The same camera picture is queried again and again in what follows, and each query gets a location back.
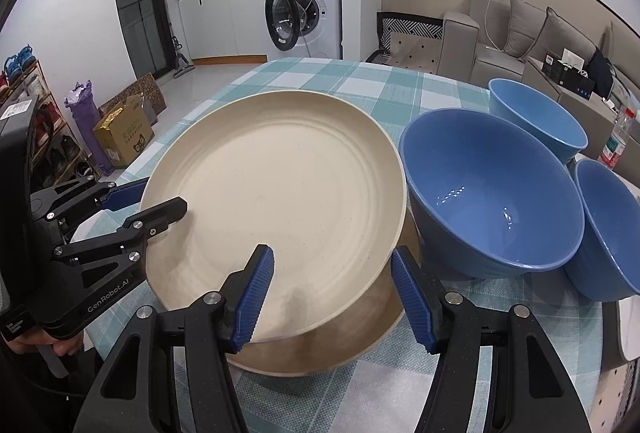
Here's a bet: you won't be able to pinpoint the purple bag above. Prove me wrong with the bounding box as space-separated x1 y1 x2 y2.
64 80 116 178

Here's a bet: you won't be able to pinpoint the upright vacuum cleaner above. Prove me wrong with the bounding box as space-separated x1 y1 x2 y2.
167 20 193 78

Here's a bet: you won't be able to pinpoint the grey cushion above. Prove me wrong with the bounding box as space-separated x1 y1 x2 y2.
502 0 551 62
530 7 608 68

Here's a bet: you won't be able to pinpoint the beige plate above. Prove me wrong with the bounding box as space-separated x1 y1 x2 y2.
227 208 418 376
139 89 407 345

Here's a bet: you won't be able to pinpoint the shoe rack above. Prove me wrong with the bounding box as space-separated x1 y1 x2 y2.
0 43 101 194

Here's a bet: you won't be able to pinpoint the grey sofa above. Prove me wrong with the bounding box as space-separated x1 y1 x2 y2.
442 0 640 124

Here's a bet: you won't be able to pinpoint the cardboard box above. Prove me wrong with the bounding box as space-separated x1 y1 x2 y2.
92 95 156 170

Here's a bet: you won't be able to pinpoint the blue bowl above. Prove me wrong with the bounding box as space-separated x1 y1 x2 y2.
398 108 586 279
487 78 588 166
564 158 640 303

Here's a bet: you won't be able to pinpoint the black patterned chair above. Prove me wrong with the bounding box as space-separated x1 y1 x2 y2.
365 11 446 74

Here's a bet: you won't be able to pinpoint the grey side cabinet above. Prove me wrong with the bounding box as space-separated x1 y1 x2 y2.
520 58 626 144

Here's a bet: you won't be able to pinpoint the person's left hand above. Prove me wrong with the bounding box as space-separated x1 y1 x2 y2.
5 325 88 359

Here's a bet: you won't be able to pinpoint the dark clothing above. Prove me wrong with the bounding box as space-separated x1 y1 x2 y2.
585 48 615 96

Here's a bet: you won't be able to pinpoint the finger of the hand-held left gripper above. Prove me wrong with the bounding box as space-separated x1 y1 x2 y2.
30 178 149 226
50 196 189 266

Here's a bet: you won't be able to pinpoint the black box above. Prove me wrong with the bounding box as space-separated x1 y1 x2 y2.
542 54 596 96

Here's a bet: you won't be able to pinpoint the white lower kitchen cabinets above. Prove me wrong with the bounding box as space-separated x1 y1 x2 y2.
177 0 266 66

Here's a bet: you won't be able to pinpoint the white washing machine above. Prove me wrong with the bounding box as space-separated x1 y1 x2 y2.
256 0 343 61

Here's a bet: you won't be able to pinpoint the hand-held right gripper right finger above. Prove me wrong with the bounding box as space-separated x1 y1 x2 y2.
390 245 596 433

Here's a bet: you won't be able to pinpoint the clear water bottle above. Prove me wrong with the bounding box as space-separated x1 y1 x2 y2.
597 105 636 171

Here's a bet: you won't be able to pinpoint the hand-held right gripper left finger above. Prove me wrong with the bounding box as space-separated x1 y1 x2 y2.
72 243 277 433

